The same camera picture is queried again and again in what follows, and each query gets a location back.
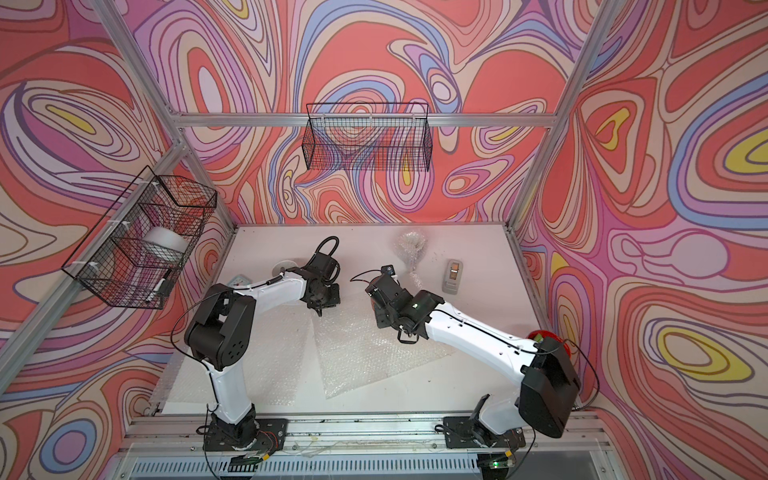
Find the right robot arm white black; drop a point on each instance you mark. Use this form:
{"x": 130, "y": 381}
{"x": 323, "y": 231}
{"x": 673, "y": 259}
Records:
{"x": 544, "y": 383}

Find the marker in wire basket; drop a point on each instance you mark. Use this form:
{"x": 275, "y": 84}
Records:
{"x": 161, "y": 290}

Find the white tape roll in basket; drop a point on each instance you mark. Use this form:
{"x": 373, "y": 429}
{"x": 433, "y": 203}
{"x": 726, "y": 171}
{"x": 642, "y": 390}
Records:
{"x": 165, "y": 244}

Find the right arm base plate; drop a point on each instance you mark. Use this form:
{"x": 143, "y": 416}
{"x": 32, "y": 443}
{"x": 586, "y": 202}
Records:
{"x": 464, "y": 432}

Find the small teal alarm clock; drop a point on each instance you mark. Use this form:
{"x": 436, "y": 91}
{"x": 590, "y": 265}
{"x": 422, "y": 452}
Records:
{"x": 239, "y": 282}

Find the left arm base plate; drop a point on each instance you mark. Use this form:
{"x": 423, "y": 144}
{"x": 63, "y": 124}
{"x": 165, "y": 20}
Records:
{"x": 246, "y": 435}

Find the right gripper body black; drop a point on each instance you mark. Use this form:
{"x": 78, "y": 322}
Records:
{"x": 385, "y": 318}

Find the red cup of markers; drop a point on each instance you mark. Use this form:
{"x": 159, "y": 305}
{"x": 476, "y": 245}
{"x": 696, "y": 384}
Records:
{"x": 546, "y": 342}

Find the black wire basket wall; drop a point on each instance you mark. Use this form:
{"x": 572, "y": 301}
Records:
{"x": 142, "y": 252}
{"x": 368, "y": 136}

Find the aluminium front rail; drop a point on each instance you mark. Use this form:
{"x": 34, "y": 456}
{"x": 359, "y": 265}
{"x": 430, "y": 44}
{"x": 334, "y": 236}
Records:
{"x": 308, "y": 435}

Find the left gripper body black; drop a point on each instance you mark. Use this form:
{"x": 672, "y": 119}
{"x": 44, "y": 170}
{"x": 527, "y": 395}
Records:
{"x": 329, "y": 297}

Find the white ceramic mug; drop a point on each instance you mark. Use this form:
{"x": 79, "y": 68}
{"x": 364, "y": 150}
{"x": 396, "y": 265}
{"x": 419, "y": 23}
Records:
{"x": 283, "y": 266}

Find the clear bubble wrap sheet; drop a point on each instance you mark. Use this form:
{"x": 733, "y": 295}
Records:
{"x": 353, "y": 352}
{"x": 272, "y": 366}
{"x": 410, "y": 248}

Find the black wire basket left wall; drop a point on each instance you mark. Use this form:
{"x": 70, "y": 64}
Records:
{"x": 142, "y": 252}

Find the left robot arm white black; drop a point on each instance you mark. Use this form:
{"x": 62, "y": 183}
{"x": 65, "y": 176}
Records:
{"x": 219, "y": 334}

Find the clear bubble wrap sheet top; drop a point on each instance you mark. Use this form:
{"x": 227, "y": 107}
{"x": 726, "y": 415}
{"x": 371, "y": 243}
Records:
{"x": 410, "y": 248}

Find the red ceramic mug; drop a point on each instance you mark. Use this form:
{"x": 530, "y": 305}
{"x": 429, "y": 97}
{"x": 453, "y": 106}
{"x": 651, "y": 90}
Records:
{"x": 374, "y": 294}

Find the clear bubble wrap sheet bottom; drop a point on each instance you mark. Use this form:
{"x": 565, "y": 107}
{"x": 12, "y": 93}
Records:
{"x": 272, "y": 366}

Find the black wire basket back wall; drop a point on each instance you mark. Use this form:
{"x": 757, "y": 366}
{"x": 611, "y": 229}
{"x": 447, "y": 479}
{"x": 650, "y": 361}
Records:
{"x": 368, "y": 136}

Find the grey tape dispenser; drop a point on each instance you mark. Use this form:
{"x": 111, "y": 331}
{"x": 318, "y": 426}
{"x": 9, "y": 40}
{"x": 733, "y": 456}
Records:
{"x": 452, "y": 277}

